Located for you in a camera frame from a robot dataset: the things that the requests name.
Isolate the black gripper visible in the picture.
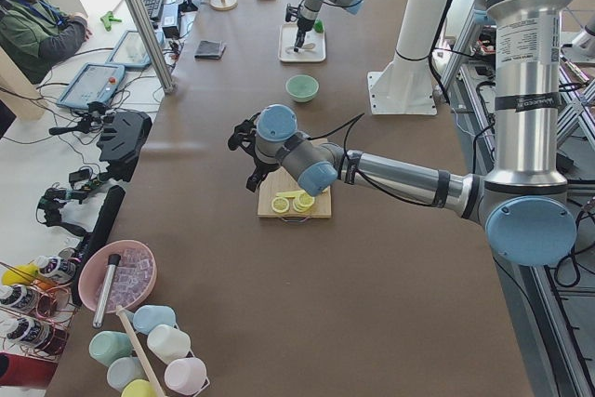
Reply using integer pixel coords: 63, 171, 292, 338
284, 4, 316, 52
227, 112, 280, 192

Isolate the white ceramic spoon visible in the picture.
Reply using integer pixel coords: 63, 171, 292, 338
284, 43, 316, 53

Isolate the mint green bowl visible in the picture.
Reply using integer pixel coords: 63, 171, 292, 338
285, 74, 320, 103

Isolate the pink bowl with ice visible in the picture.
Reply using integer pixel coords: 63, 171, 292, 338
78, 240, 157, 313

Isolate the metal muddler in bowl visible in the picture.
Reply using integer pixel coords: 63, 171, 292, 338
92, 254, 121, 329

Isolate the cream rabbit tray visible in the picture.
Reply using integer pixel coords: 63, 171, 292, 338
278, 23, 326, 63

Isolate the bamboo cutting board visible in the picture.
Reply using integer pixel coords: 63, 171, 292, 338
257, 166, 332, 219

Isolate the lower lemon slice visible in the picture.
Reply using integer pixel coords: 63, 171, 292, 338
271, 196, 290, 214

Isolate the lemon slice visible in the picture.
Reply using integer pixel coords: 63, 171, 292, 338
271, 196, 290, 214
292, 192, 315, 213

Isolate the yellow plastic knife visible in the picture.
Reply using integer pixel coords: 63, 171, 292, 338
275, 190, 304, 199

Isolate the upper lemon slice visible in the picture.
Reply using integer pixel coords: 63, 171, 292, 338
292, 192, 315, 213

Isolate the grey folded cloth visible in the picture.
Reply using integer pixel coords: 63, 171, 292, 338
194, 40, 227, 60

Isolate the far teach pendant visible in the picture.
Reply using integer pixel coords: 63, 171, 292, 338
106, 30, 151, 71

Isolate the teach pendant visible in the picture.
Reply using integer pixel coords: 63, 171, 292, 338
106, 30, 151, 71
57, 63, 126, 110

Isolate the near teach pendant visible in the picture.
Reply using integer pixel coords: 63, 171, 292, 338
57, 63, 126, 110

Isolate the white cup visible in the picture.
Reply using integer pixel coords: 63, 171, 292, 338
147, 324, 191, 364

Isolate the wooden cup rack pole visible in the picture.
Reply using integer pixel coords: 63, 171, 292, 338
115, 305, 165, 397

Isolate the pink cup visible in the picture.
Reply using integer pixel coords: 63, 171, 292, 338
165, 357, 207, 395

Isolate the mint cup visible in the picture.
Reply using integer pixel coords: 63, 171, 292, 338
88, 331, 133, 367

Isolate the light blue cup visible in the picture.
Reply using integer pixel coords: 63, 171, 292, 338
106, 356, 146, 391

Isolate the yellow cup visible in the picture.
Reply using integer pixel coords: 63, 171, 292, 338
121, 379, 156, 397

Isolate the seated person green jacket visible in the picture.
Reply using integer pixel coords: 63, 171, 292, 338
1, 0, 92, 85

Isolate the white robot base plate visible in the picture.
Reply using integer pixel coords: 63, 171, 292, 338
366, 58, 437, 115

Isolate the white camera pillar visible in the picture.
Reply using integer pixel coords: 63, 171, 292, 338
394, 0, 448, 62

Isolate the aluminium frame post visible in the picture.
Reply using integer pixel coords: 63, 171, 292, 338
125, 0, 176, 95

